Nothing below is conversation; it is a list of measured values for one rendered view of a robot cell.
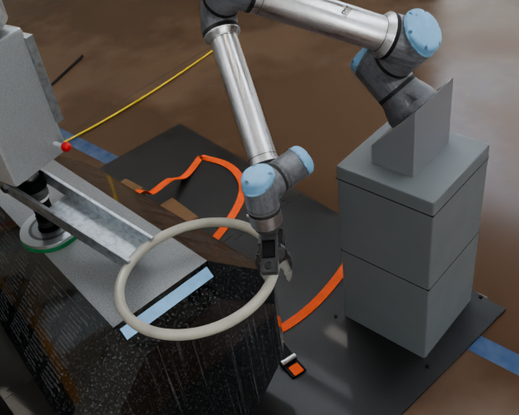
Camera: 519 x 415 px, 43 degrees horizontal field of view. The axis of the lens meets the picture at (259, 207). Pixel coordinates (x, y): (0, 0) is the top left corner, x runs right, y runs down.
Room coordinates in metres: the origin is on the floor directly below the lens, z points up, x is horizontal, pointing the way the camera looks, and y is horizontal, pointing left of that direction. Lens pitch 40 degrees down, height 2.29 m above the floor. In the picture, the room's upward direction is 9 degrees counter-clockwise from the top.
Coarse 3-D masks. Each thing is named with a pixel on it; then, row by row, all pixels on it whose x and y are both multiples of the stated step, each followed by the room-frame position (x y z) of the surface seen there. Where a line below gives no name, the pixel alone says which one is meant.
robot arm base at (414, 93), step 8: (408, 80) 1.90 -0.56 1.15; (416, 80) 1.91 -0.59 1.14; (400, 88) 1.88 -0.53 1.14; (408, 88) 1.88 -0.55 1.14; (416, 88) 1.87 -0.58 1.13; (424, 88) 1.87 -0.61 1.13; (432, 88) 1.89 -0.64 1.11; (392, 96) 1.88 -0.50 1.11; (400, 96) 1.86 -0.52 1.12; (408, 96) 1.86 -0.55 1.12; (416, 96) 1.84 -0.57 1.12; (424, 96) 1.84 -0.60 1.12; (384, 104) 1.90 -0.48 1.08; (392, 104) 1.87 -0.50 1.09; (400, 104) 1.85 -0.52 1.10; (408, 104) 1.84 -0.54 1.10; (416, 104) 1.82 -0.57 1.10; (392, 112) 1.86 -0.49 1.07; (400, 112) 1.83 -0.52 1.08; (408, 112) 1.82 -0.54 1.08; (392, 120) 1.85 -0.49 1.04; (400, 120) 1.83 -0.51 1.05
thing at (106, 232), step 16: (48, 176) 1.79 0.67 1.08; (16, 192) 1.71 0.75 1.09; (64, 192) 1.75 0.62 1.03; (80, 192) 1.72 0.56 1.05; (32, 208) 1.69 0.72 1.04; (48, 208) 1.64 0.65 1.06; (64, 208) 1.69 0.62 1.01; (80, 208) 1.69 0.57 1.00; (96, 208) 1.67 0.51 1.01; (64, 224) 1.60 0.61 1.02; (80, 224) 1.63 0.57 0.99; (96, 224) 1.63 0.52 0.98; (112, 224) 1.63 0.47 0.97; (128, 224) 1.59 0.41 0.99; (96, 240) 1.52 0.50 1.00; (112, 240) 1.56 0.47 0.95; (128, 240) 1.56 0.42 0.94; (144, 240) 1.55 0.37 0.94; (112, 256) 1.49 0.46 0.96; (128, 256) 1.50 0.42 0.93
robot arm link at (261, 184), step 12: (252, 168) 1.39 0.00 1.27; (264, 168) 1.38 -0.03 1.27; (252, 180) 1.34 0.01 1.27; (264, 180) 1.33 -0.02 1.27; (276, 180) 1.36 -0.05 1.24; (252, 192) 1.32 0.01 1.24; (264, 192) 1.32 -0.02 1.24; (276, 192) 1.34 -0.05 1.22; (252, 204) 1.33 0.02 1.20; (264, 204) 1.32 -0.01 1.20; (276, 204) 1.33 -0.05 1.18; (252, 216) 1.33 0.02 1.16; (264, 216) 1.32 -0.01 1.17
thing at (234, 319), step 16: (192, 224) 1.58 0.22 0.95; (208, 224) 1.57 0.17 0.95; (224, 224) 1.56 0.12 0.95; (240, 224) 1.53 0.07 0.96; (160, 240) 1.55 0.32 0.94; (128, 272) 1.42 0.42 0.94; (272, 288) 1.24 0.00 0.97; (256, 304) 1.18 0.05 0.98; (128, 320) 1.22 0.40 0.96; (224, 320) 1.14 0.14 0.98; (240, 320) 1.15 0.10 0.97; (160, 336) 1.14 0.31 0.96; (176, 336) 1.13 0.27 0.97; (192, 336) 1.12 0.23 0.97
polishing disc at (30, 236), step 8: (32, 216) 1.83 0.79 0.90; (24, 224) 1.79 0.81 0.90; (32, 224) 1.78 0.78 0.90; (24, 232) 1.75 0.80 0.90; (32, 232) 1.74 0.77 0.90; (56, 232) 1.72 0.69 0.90; (64, 232) 1.71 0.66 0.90; (24, 240) 1.70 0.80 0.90; (32, 240) 1.70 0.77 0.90; (40, 240) 1.69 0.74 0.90; (48, 240) 1.68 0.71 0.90; (56, 240) 1.68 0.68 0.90; (64, 240) 1.67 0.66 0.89; (32, 248) 1.67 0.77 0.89; (40, 248) 1.66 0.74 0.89; (48, 248) 1.66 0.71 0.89
